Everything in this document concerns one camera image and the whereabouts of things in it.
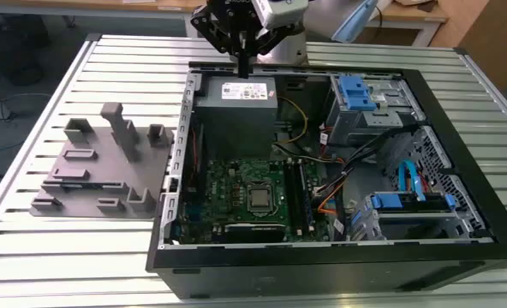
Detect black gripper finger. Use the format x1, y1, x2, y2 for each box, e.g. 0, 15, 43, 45
190, 6, 246, 79
243, 24, 306, 79

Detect blue RAM stick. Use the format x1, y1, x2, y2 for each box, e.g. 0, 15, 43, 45
60, 182, 124, 191

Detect black RAM slot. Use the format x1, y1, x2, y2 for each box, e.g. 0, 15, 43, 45
294, 158, 311, 234
283, 158, 302, 235

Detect grey power supply unit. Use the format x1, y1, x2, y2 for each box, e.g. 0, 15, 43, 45
192, 76, 279, 161

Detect metal drive cage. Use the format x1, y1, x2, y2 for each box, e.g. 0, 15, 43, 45
326, 75, 418, 147

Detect green motherboard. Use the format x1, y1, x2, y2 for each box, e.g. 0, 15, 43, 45
180, 158, 336, 243

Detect grey plastic parts rack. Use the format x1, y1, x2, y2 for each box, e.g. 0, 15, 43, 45
28, 102, 176, 221

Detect silver CPU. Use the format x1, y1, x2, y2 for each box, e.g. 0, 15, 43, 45
250, 189, 274, 208

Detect CPU socket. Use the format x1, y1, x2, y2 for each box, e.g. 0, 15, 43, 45
244, 180, 279, 216

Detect wooden cabinet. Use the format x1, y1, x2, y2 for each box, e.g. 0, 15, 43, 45
428, 0, 507, 94

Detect hard disk in blue carrier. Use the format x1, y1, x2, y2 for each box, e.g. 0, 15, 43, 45
371, 191, 456, 214

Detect black graphics card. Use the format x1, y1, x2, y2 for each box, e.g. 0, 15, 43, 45
224, 223, 287, 243

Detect black open PC case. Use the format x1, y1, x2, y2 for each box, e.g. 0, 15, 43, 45
144, 60, 507, 301

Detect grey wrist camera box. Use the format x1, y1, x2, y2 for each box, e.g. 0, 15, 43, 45
252, 0, 308, 30

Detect wooden desk white frame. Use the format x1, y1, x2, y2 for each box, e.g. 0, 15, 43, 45
0, 0, 207, 38
355, 0, 450, 49

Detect yellow wire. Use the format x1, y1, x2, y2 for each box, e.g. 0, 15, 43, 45
278, 96, 310, 144

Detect orange wires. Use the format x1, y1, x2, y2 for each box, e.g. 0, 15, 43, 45
316, 183, 346, 214

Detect blue flat data wire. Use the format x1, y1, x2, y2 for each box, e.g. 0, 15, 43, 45
398, 159, 428, 202

